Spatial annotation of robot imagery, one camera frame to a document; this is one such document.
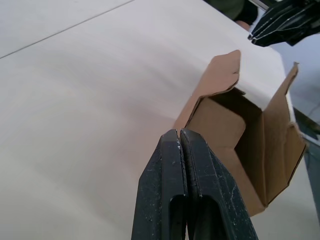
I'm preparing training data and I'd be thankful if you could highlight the small brown cardboard box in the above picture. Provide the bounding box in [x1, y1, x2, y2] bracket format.
[173, 49, 308, 218]

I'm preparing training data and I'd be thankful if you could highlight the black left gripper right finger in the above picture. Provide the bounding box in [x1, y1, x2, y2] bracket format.
[179, 128, 258, 240]

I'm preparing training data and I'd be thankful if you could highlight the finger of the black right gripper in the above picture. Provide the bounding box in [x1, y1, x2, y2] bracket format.
[251, 11, 316, 48]
[247, 2, 311, 41]

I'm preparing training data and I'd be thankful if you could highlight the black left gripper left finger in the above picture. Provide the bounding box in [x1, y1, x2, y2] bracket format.
[130, 128, 189, 240]

